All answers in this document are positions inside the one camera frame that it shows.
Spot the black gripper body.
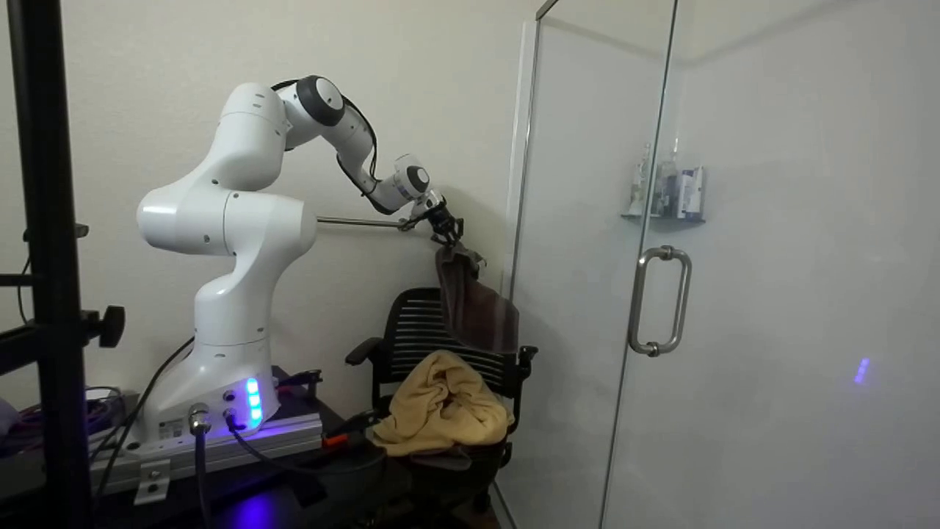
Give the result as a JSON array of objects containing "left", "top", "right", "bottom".
[{"left": 419, "top": 196, "right": 465, "bottom": 237}]

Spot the grey towel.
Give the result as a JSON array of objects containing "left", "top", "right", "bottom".
[{"left": 431, "top": 240, "right": 524, "bottom": 359}]

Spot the black mesh office chair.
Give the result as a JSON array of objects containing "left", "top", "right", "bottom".
[{"left": 344, "top": 286, "right": 540, "bottom": 513}]

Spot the yellow towel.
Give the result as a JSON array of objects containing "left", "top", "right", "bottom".
[{"left": 364, "top": 347, "right": 516, "bottom": 461}]

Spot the fixed glass shower panel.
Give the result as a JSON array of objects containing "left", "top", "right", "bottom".
[{"left": 496, "top": 0, "right": 682, "bottom": 529}]

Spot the black purple clamp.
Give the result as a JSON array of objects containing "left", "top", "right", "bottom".
[{"left": 270, "top": 364, "right": 325, "bottom": 406}]

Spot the shower shelf caddy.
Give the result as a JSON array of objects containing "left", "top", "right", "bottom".
[{"left": 619, "top": 153, "right": 709, "bottom": 231}]

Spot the black orange bar clamp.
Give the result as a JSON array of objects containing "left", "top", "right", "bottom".
[{"left": 320, "top": 408, "right": 383, "bottom": 455}]

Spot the glass shower door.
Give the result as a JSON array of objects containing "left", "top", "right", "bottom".
[{"left": 597, "top": 0, "right": 940, "bottom": 529}]

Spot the black clamp knob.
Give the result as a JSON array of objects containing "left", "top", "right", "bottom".
[{"left": 80, "top": 302, "right": 130, "bottom": 353}]

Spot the metal wall towel bar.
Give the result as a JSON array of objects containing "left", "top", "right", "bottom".
[{"left": 314, "top": 215, "right": 434, "bottom": 237}]

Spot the chrome shower door handle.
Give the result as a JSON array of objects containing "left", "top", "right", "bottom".
[{"left": 625, "top": 245, "right": 697, "bottom": 361}]

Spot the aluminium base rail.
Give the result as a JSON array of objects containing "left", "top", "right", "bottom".
[{"left": 85, "top": 408, "right": 330, "bottom": 499}]

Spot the black plugged base cable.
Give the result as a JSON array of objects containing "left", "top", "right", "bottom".
[{"left": 189, "top": 402, "right": 215, "bottom": 529}]

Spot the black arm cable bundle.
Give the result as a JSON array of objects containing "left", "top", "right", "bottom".
[{"left": 92, "top": 333, "right": 201, "bottom": 494}]

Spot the small metal angle bracket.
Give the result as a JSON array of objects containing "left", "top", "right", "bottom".
[{"left": 130, "top": 459, "right": 176, "bottom": 509}]

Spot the black metal frame post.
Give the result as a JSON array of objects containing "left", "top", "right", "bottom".
[{"left": 0, "top": 0, "right": 98, "bottom": 529}]

